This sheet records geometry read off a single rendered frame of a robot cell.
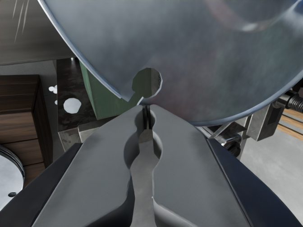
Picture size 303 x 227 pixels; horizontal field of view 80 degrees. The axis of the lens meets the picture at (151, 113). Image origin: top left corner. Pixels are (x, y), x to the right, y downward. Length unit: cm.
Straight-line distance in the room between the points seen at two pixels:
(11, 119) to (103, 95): 39
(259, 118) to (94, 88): 24
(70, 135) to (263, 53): 28
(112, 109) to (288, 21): 23
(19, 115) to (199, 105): 53
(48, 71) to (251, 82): 84
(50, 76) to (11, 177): 44
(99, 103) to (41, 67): 67
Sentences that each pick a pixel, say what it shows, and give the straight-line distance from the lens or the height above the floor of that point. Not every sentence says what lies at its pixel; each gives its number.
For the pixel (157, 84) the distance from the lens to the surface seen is 27.
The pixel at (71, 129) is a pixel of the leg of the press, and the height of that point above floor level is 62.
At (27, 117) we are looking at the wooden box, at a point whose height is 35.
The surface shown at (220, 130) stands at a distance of 19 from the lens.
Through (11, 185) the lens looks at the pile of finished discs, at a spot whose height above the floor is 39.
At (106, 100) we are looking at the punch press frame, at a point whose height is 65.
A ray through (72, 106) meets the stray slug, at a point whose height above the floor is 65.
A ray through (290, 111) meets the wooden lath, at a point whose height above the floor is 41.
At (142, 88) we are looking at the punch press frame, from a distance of 29.
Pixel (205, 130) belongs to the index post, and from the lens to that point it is 21.
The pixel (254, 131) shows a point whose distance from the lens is 33.
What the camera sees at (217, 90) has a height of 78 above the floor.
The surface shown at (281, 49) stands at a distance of 21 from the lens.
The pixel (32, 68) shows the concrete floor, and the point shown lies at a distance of 93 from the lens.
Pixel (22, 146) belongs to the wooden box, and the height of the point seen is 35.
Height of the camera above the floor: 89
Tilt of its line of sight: 51 degrees down
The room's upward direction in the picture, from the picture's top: 138 degrees clockwise
